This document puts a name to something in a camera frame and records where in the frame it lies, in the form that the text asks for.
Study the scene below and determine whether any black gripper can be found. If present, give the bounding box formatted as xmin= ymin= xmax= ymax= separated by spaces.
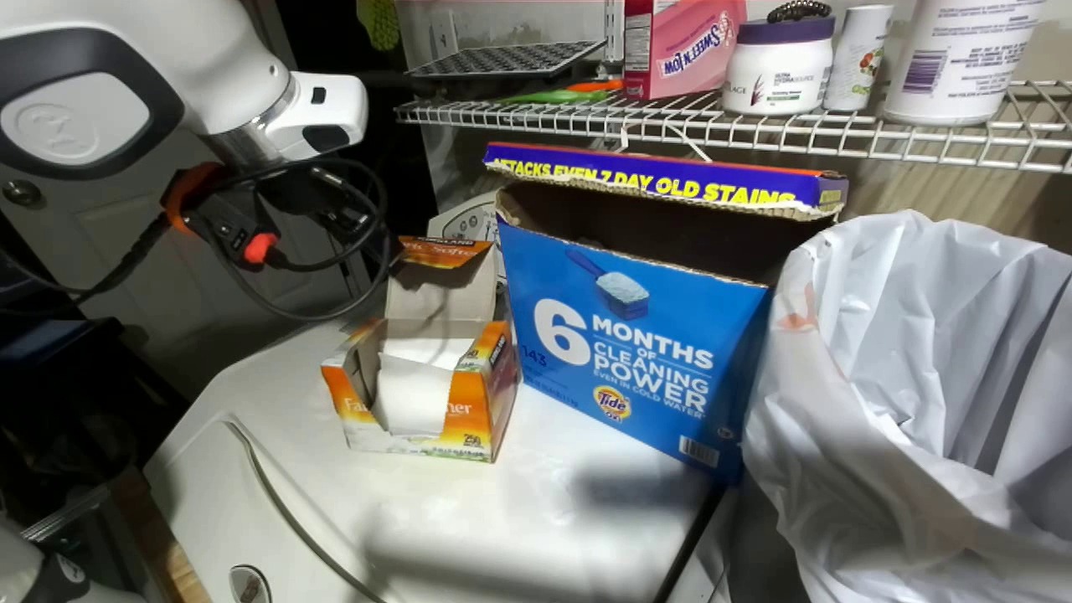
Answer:
xmin=280 ymin=156 xmax=393 ymax=275

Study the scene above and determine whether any white dryer sheet paper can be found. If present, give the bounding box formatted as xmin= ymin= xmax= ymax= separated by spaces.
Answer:
xmin=373 ymin=323 xmax=482 ymax=441

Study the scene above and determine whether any orange fabric softener box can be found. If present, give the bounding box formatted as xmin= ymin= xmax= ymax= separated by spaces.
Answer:
xmin=319 ymin=230 xmax=523 ymax=466

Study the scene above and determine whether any blue Tide detergent box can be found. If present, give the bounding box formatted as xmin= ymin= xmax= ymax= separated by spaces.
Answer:
xmin=482 ymin=137 xmax=852 ymax=489

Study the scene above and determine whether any white washing machine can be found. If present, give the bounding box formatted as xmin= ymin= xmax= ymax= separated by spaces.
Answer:
xmin=139 ymin=187 xmax=746 ymax=603

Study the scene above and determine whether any pink cardboard box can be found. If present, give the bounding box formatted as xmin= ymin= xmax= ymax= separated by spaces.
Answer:
xmin=621 ymin=0 xmax=749 ymax=103

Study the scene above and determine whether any white jar purple lid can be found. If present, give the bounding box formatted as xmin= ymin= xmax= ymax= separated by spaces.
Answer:
xmin=721 ymin=13 xmax=838 ymax=116

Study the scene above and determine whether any black round lid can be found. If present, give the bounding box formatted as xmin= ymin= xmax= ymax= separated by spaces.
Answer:
xmin=767 ymin=0 xmax=835 ymax=28

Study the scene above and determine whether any green orange flat packet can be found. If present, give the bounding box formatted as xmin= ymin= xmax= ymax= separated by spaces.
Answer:
xmin=499 ymin=73 xmax=628 ymax=112

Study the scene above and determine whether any wooden plank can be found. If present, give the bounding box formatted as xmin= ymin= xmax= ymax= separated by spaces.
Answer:
xmin=164 ymin=542 xmax=215 ymax=603

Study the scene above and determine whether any white slim bottle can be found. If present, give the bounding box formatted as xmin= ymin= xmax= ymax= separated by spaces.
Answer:
xmin=825 ymin=0 xmax=896 ymax=113

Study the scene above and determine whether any white plastic trash bag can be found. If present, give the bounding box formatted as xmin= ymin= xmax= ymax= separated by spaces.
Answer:
xmin=740 ymin=209 xmax=1072 ymax=603

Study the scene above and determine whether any large white plastic tub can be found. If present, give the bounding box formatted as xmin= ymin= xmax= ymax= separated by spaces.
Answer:
xmin=882 ymin=0 xmax=1050 ymax=127

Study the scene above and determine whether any white wire shelf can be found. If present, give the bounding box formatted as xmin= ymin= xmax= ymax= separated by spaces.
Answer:
xmin=393 ymin=76 xmax=1072 ymax=179

